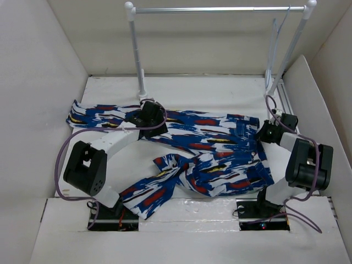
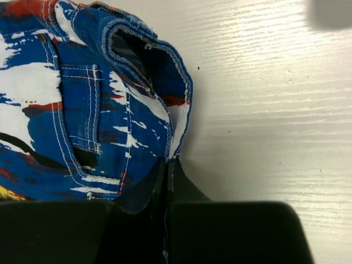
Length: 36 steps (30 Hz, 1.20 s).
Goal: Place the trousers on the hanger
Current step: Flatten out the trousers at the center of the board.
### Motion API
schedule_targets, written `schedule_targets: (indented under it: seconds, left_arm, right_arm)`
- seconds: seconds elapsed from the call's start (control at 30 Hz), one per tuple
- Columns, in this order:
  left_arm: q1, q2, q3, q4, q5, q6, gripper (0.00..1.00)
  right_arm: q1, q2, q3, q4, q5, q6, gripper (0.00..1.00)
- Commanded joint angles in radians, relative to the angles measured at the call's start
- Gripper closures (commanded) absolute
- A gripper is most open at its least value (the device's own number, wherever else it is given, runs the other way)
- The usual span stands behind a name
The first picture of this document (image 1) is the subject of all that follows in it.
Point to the blue patterned trousers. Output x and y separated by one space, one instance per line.
223 156

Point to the white clothes rack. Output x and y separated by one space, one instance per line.
216 41

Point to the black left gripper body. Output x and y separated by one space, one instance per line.
157 131

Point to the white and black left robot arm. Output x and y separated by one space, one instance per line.
86 169

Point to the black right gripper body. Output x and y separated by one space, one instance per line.
267 133

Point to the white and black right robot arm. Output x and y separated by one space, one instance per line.
309 166

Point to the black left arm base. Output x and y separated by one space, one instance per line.
108 220

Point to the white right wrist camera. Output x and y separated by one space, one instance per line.
276 112

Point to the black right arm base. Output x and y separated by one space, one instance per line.
260 215

